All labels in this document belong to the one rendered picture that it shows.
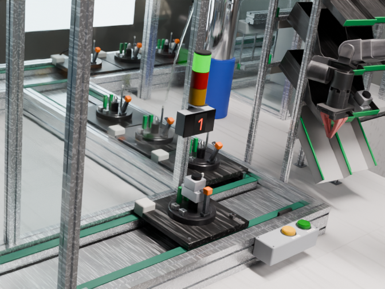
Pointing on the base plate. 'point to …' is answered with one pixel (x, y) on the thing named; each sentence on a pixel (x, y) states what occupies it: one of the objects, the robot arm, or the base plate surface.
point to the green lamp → (201, 63)
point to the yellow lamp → (197, 96)
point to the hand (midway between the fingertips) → (329, 135)
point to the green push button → (303, 224)
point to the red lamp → (199, 80)
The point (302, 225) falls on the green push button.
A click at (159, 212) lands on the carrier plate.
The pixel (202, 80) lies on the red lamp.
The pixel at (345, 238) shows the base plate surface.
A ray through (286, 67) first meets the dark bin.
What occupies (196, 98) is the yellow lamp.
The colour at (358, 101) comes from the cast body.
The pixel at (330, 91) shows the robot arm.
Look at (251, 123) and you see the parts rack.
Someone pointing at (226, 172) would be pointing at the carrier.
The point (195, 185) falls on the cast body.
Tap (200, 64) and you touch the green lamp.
